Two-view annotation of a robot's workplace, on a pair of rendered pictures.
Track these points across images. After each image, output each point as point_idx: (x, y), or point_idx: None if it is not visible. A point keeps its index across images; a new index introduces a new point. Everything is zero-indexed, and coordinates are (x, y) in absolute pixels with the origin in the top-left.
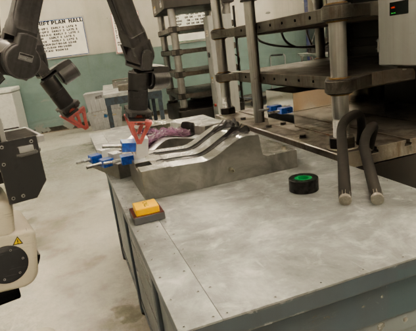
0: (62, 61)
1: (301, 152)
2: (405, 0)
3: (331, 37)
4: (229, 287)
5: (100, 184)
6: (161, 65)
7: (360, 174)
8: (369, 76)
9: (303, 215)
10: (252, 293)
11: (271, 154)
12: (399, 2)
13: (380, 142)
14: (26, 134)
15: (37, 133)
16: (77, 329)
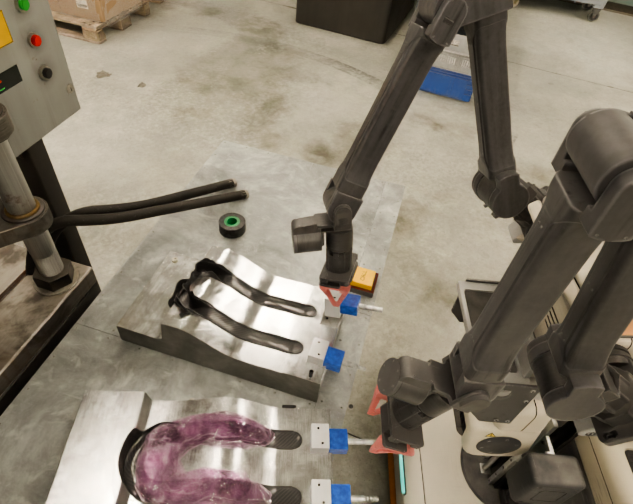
0: (417, 364)
1: (111, 293)
2: (12, 67)
3: (11, 157)
4: (370, 191)
5: None
6: (300, 221)
7: (173, 215)
8: None
9: (277, 206)
10: None
11: (198, 260)
12: (5, 72)
13: (22, 255)
14: (477, 314)
15: (464, 297)
16: None
